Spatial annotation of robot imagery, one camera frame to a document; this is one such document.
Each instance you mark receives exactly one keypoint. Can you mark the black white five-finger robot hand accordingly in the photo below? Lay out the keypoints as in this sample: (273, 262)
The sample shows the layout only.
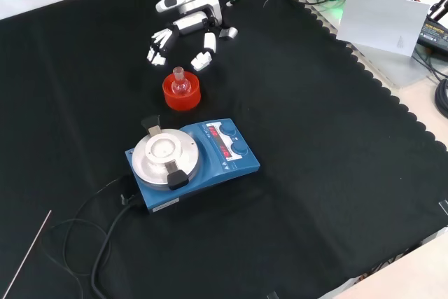
(196, 20)

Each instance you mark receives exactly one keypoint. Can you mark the clear round-bottom glass flask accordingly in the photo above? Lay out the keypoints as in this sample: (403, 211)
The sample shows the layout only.
(181, 87)

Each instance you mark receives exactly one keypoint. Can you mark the red ribbed flask stand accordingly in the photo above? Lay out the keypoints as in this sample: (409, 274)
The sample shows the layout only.
(182, 103)

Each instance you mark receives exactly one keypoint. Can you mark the blue-base heater with steel plate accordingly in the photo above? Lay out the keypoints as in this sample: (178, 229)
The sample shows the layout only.
(238, 166)

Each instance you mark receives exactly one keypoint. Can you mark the black bench cloth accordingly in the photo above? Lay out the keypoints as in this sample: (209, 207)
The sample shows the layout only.
(315, 138)

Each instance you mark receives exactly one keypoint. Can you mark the pale board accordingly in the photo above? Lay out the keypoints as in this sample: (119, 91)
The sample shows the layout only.
(381, 22)

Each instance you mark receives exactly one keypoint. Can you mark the black power adapter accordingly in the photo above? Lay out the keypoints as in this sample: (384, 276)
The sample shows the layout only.
(434, 34)

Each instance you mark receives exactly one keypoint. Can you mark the thin metal probe rod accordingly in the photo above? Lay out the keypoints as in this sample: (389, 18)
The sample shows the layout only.
(26, 255)

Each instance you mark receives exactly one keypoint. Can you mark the clear tape piece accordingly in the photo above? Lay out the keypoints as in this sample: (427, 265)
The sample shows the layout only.
(444, 208)

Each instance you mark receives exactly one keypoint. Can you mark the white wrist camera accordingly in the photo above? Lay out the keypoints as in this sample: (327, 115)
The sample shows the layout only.
(168, 2)

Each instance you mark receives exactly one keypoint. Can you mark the grey base plate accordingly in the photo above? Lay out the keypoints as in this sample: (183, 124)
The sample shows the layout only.
(395, 68)

